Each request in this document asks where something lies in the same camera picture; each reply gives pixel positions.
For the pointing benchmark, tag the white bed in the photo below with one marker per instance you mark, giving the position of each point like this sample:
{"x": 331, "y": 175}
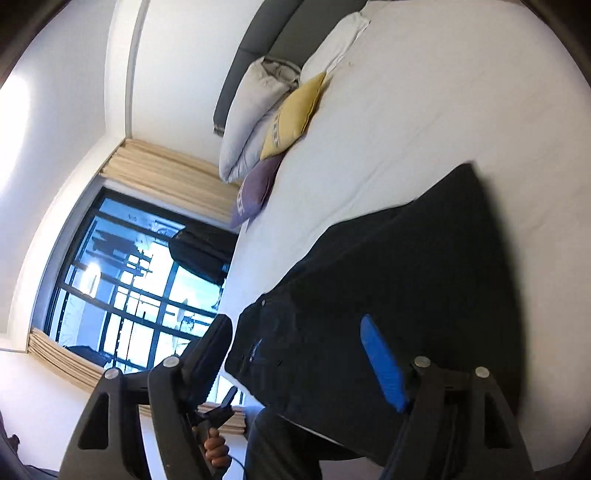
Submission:
{"x": 438, "y": 101}

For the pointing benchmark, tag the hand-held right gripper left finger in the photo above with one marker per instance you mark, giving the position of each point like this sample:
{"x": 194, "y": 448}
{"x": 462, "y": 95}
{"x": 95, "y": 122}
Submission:
{"x": 207, "y": 355}

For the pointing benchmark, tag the purple cushion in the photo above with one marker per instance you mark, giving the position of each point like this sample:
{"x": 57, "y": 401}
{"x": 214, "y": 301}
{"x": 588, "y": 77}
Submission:
{"x": 258, "y": 189}

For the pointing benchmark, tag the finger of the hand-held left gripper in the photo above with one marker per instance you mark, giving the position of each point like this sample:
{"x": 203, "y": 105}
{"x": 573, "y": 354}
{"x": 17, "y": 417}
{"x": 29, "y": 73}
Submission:
{"x": 230, "y": 399}

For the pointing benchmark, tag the white pillow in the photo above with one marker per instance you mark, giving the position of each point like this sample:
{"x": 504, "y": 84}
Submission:
{"x": 337, "y": 41}

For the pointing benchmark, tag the yellow cushion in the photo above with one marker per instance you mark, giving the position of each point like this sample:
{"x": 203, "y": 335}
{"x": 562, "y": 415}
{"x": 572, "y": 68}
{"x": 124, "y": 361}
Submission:
{"x": 295, "y": 115}

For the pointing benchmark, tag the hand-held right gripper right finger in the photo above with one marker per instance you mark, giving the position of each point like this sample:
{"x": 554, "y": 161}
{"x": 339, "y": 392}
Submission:
{"x": 383, "y": 364}

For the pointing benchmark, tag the person's leg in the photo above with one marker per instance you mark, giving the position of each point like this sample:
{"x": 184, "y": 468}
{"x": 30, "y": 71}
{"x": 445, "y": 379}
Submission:
{"x": 277, "y": 452}

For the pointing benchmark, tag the black pants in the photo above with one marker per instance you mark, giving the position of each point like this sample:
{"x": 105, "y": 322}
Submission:
{"x": 369, "y": 267}

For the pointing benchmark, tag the black framed window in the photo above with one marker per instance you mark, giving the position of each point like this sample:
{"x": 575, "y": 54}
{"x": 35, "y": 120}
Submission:
{"x": 115, "y": 258}

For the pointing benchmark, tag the folded white duvet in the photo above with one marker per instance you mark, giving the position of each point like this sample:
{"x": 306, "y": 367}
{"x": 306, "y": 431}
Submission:
{"x": 249, "y": 106}

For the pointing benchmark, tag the beige curtain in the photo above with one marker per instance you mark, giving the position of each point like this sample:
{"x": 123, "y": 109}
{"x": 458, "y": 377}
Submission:
{"x": 171, "y": 180}
{"x": 60, "y": 364}

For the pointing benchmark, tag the grey padded headboard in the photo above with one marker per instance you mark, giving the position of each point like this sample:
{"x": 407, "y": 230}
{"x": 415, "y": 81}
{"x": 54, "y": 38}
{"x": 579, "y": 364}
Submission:
{"x": 258, "y": 41}

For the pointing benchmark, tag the person's left hand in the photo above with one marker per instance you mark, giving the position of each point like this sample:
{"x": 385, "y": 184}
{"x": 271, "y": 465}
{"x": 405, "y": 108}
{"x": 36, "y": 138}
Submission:
{"x": 217, "y": 452}

